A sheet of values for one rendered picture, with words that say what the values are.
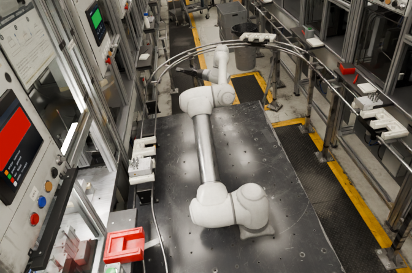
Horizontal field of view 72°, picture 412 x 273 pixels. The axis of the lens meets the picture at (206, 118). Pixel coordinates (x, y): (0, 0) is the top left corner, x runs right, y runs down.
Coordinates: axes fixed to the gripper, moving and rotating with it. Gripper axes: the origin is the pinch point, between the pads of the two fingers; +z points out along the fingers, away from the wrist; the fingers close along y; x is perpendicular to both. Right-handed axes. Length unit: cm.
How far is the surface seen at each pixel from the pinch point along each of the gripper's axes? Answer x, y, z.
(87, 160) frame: -88, -44, 13
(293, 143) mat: -9, 105, -97
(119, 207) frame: -111, -12, -1
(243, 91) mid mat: 59, 159, -19
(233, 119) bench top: -23, 23, -48
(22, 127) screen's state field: -85, -128, -26
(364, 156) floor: -4, 101, -162
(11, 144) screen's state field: -90, -131, -29
